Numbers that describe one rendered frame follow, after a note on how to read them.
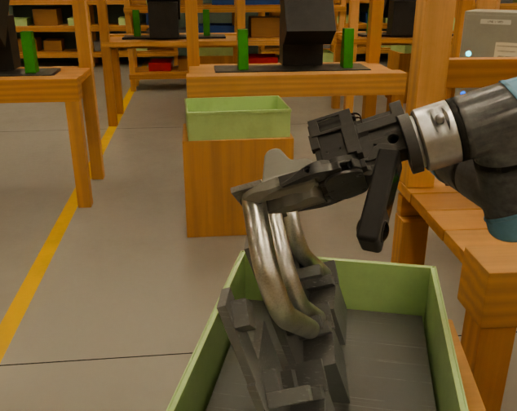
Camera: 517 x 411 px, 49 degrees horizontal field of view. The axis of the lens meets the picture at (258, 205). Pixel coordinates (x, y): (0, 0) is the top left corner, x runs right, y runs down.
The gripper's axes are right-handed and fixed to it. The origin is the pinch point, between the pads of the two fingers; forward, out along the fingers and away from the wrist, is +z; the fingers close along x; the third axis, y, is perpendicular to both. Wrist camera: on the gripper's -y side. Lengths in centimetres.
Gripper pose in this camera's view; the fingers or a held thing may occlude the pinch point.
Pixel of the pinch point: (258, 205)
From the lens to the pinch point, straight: 70.3
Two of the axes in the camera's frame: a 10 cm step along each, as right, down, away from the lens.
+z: -9.4, 2.8, 2.0
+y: -1.8, -8.9, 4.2
